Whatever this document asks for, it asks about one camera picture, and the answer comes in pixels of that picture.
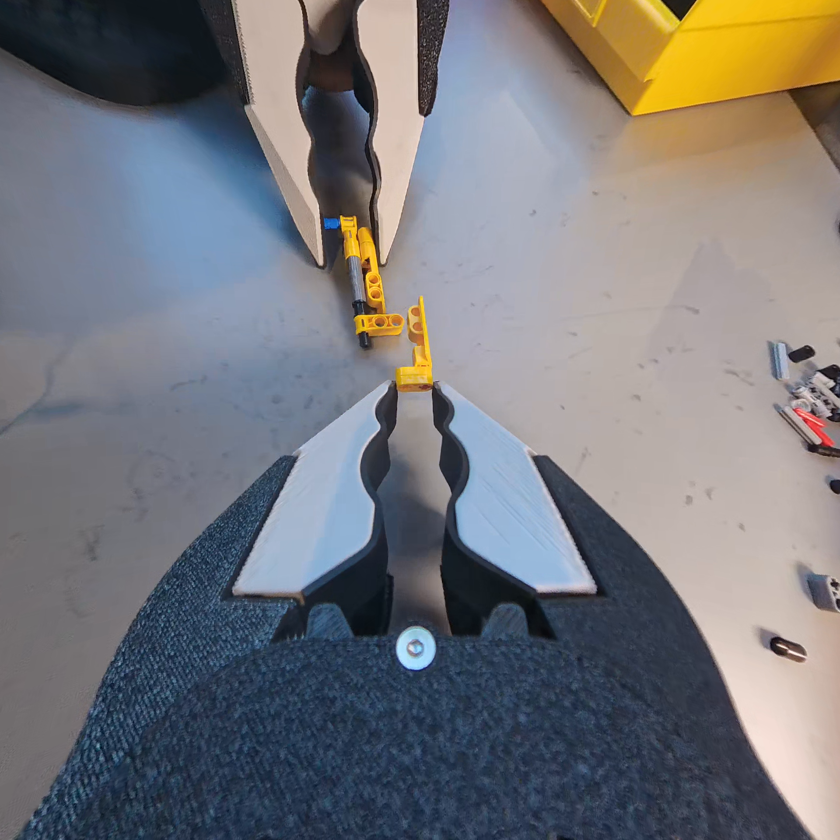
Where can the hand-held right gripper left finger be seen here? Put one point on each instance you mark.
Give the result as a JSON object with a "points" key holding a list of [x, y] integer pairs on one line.
{"points": [[315, 525]]}

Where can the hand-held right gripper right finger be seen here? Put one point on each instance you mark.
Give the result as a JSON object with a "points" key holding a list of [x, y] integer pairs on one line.
{"points": [[512, 525]]}

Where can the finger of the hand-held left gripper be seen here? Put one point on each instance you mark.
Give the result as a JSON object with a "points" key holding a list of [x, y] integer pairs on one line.
{"points": [[275, 98], [397, 131]]}

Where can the yellow toy actuator assembly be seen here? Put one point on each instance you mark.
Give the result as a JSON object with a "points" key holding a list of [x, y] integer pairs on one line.
{"points": [[374, 285]]}

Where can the small yellow toy beam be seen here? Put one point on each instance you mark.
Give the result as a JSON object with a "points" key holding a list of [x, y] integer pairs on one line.
{"points": [[380, 321]]}

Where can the yellow angled toy beam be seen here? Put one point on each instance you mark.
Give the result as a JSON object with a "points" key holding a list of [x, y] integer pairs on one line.
{"points": [[420, 341]]}

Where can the person's left forearm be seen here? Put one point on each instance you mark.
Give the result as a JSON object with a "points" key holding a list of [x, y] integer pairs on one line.
{"points": [[98, 46]]}

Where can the grey desk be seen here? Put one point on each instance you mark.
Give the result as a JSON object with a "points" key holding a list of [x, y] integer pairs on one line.
{"points": [[590, 328]]}

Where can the yellow bin with toy vehicle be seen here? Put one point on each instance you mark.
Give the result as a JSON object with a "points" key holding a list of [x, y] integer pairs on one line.
{"points": [[722, 59]]}

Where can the black toy pin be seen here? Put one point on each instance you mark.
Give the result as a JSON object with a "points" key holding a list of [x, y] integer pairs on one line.
{"points": [[787, 648]]}

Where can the grey toy connector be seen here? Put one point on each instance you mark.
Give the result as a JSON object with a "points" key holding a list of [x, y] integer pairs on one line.
{"points": [[823, 590]]}

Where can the pile of small toy parts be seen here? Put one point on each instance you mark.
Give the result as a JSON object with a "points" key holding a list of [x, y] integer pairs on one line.
{"points": [[810, 394]]}

